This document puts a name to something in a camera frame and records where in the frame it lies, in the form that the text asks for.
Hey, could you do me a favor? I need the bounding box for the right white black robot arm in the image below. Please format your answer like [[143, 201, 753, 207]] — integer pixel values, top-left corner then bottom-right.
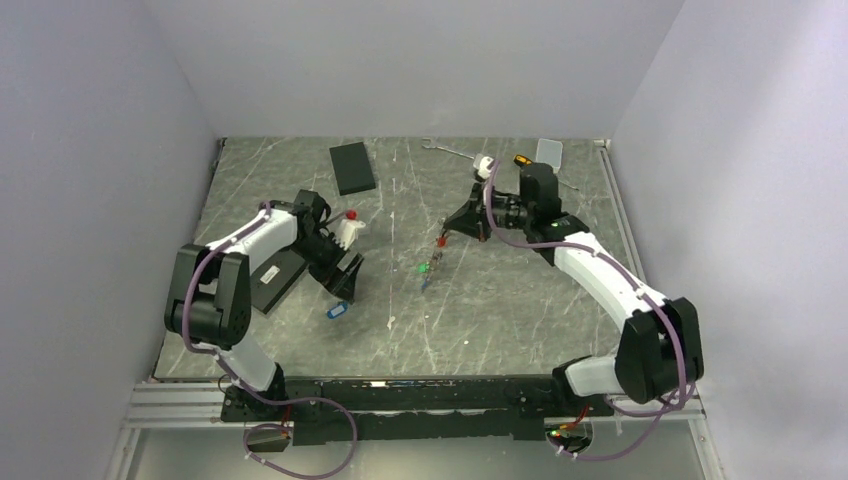
[[443, 156, 704, 415]]

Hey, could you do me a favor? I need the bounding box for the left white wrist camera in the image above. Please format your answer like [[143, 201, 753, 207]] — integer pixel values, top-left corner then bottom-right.
[[333, 210, 366, 250]]

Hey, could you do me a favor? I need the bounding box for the black rectangular block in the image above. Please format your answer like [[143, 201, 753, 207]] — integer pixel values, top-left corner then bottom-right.
[[329, 142, 377, 196]]

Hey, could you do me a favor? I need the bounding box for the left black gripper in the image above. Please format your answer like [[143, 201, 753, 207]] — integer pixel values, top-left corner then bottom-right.
[[288, 233, 364, 304]]

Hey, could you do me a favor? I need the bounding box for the blue key top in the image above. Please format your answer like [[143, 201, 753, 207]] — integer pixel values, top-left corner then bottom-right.
[[326, 301, 350, 319]]

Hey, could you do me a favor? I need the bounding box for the silver wrench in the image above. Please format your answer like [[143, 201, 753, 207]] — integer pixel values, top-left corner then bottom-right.
[[421, 138, 477, 160]]

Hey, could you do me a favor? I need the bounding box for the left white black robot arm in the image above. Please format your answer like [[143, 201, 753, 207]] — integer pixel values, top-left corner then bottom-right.
[[164, 190, 366, 420]]

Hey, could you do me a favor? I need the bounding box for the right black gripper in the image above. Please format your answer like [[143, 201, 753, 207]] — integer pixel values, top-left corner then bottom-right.
[[445, 182, 535, 243]]

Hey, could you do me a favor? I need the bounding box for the aluminium frame rail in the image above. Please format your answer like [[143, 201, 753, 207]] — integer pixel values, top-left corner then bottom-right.
[[126, 376, 706, 427]]

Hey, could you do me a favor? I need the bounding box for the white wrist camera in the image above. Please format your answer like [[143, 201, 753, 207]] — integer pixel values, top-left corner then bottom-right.
[[472, 153, 496, 182], [333, 210, 366, 250]]

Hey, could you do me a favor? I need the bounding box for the black box with label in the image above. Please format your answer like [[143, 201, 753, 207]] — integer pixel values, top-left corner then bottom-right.
[[251, 250, 307, 315]]

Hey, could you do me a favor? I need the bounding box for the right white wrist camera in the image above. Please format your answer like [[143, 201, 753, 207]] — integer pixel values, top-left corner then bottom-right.
[[472, 153, 496, 182]]

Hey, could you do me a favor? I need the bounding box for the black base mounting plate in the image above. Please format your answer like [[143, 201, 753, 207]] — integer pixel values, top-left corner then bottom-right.
[[220, 375, 613, 446]]

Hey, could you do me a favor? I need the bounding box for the yellow black screwdriver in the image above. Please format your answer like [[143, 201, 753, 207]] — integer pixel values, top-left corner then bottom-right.
[[513, 155, 533, 167]]

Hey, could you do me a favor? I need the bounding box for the round metal keyring disc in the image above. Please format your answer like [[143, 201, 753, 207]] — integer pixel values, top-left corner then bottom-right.
[[421, 228, 449, 284]]

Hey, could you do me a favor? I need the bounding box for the clear plastic box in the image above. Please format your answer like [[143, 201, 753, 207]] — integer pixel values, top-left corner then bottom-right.
[[534, 138, 564, 174]]

